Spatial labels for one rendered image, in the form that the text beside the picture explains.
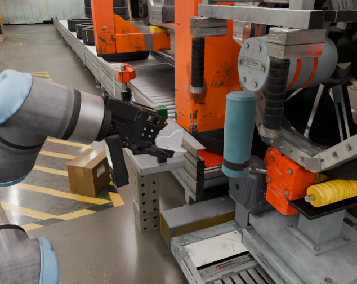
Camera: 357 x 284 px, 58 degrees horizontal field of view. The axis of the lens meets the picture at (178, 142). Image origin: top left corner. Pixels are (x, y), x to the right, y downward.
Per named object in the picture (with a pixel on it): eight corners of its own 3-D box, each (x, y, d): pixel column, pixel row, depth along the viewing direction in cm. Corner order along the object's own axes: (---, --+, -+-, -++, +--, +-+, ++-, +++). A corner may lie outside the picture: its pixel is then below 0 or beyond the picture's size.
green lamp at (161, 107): (168, 119, 109) (168, 108, 107) (156, 121, 108) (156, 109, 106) (164, 115, 112) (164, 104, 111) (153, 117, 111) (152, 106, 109)
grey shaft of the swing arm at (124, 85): (133, 132, 246) (128, 65, 226) (125, 133, 244) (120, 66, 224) (129, 127, 254) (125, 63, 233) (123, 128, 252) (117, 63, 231)
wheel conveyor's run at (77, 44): (145, 68, 479) (144, 41, 463) (86, 73, 449) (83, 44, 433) (82, 27, 1051) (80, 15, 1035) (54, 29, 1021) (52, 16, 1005)
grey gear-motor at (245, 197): (325, 223, 144) (342, 152, 129) (245, 249, 129) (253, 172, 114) (297, 201, 159) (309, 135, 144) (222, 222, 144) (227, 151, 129)
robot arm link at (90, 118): (68, 147, 54) (58, 128, 61) (96, 154, 56) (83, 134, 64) (85, 97, 52) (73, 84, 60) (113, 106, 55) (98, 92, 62)
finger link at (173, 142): (201, 137, 68) (165, 126, 62) (190, 162, 69) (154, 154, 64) (193, 132, 70) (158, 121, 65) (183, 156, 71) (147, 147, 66)
